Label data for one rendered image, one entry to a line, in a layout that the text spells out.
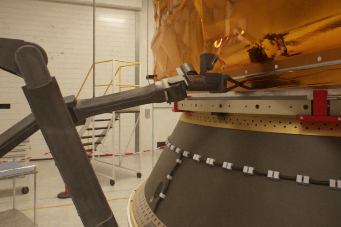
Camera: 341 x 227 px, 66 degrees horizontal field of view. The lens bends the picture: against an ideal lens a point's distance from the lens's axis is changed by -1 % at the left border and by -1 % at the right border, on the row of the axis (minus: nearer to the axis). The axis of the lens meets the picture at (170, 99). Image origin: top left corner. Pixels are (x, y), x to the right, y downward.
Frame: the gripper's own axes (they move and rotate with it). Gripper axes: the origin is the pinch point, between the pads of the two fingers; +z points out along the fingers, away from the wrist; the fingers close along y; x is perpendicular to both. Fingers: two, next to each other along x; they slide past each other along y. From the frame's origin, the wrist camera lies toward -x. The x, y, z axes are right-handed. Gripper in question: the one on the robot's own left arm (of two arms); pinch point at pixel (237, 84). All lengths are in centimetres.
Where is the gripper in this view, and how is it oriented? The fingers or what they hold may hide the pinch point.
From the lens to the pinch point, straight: 101.3
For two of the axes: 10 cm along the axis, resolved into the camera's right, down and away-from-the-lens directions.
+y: -3.1, 0.1, 9.5
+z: 9.5, 0.0, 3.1
